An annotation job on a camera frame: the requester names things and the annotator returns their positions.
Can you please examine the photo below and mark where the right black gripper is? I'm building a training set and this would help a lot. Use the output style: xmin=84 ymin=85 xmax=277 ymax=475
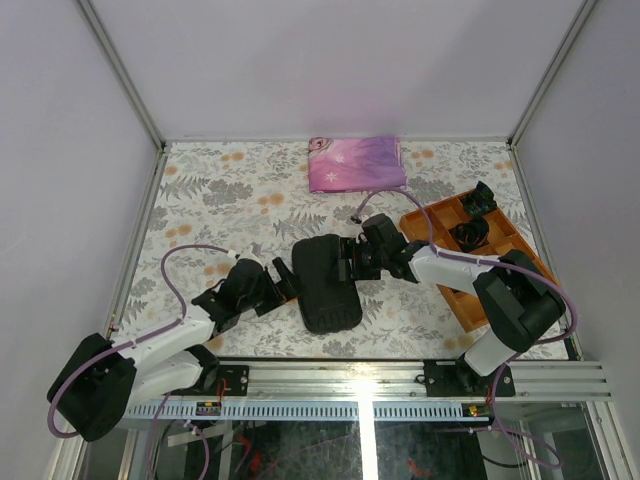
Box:
xmin=327 ymin=238 xmax=388 ymax=283

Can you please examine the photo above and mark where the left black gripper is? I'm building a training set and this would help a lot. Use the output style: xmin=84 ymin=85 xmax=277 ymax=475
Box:
xmin=241 ymin=259 xmax=310 ymax=317

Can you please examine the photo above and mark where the black plastic tool case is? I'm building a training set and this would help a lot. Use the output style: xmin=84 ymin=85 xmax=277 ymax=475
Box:
xmin=291 ymin=234 xmax=363 ymax=335

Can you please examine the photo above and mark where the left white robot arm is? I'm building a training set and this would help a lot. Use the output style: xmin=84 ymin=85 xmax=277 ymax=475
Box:
xmin=47 ymin=258 xmax=301 ymax=442

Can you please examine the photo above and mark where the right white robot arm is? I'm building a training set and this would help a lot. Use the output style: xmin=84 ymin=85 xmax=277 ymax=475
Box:
xmin=336 ymin=214 xmax=566 ymax=395

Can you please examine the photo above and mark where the folded purple cloth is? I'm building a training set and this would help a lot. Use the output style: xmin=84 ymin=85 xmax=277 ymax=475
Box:
xmin=308 ymin=136 xmax=407 ymax=193

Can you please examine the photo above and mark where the black tape roll middle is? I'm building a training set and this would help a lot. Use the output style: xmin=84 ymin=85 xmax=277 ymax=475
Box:
xmin=449 ymin=217 xmax=489 ymax=253

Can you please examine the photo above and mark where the black tape roll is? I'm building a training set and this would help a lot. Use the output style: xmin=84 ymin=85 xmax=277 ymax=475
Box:
xmin=460 ymin=181 xmax=498 ymax=218
xmin=449 ymin=217 xmax=489 ymax=253

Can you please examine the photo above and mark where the wooden compartment tray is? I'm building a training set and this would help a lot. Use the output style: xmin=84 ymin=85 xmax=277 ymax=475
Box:
xmin=399 ymin=189 xmax=562 ymax=334

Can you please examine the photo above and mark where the black tape roll far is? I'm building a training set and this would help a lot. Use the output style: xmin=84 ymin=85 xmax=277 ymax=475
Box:
xmin=460 ymin=181 xmax=498 ymax=218

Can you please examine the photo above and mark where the aluminium front rail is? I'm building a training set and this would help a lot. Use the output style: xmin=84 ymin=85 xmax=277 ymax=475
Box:
xmin=107 ymin=359 xmax=612 ymax=428

